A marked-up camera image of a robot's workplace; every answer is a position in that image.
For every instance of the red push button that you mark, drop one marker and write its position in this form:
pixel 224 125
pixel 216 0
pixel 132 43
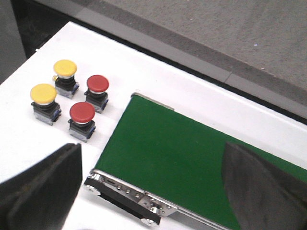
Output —
pixel 81 123
pixel 96 93

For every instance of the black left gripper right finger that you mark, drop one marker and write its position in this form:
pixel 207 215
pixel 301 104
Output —
pixel 262 196

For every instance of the yellow push button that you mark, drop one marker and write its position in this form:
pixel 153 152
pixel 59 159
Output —
pixel 64 80
pixel 44 106

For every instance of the grey stone shelf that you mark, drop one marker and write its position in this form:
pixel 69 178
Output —
pixel 256 46

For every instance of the yellow push button far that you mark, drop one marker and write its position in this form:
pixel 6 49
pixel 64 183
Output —
pixel 64 80

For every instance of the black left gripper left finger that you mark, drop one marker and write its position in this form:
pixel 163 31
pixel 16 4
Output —
pixel 41 197

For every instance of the green conveyor belt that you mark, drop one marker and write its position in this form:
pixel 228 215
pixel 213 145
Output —
pixel 157 150

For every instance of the steel far-side end plate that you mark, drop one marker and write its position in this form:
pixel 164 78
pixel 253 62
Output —
pixel 152 100

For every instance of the black drive belt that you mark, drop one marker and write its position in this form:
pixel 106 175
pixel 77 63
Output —
pixel 121 201

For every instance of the steel conveyor support bracket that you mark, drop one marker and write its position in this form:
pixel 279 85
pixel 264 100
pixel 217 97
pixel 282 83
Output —
pixel 157 205

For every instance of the aluminium conveyor frame rail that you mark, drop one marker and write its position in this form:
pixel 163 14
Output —
pixel 195 221

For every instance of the yellow push button near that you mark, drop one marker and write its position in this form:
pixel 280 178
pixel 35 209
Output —
pixel 44 106

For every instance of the red push button far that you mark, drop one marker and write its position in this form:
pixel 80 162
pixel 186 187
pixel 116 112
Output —
pixel 96 93

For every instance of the silver drive pulley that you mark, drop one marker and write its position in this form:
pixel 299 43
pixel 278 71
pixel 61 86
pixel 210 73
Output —
pixel 92 184

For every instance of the red push button middle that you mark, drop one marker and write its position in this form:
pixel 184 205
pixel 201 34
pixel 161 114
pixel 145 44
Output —
pixel 81 123

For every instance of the small silver motor pulley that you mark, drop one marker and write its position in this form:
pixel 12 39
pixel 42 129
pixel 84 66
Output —
pixel 151 219

